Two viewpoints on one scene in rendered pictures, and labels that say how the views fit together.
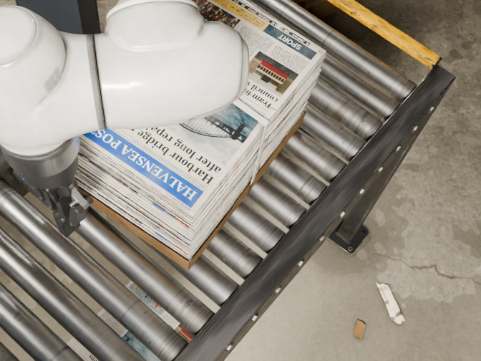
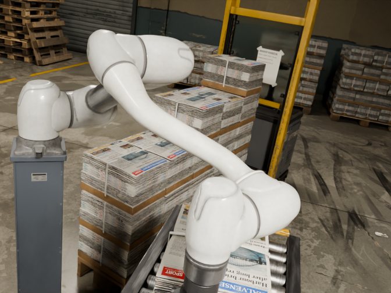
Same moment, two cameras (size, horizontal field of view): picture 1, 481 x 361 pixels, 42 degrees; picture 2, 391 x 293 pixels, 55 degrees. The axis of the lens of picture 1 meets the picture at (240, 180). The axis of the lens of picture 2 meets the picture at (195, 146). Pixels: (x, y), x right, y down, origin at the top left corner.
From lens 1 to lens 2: 0.56 m
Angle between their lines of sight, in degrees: 42
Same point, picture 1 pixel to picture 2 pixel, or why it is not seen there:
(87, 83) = (252, 207)
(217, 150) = (258, 271)
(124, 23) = (251, 182)
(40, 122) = (239, 231)
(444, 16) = not seen: hidden behind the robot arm
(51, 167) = (222, 274)
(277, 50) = not seen: hidden behind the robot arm
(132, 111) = (270, 220)
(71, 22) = (53, 285)
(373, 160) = (295, 282)
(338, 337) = not seen: outside the picture
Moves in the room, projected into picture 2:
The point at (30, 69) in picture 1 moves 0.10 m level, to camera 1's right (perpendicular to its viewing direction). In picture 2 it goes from (240, 197) to (288, 197)
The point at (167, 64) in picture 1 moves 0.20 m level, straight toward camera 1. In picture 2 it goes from (277, 194) to (354, 253)
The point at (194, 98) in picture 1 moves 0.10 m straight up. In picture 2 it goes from (291, 210) to (302, 167)
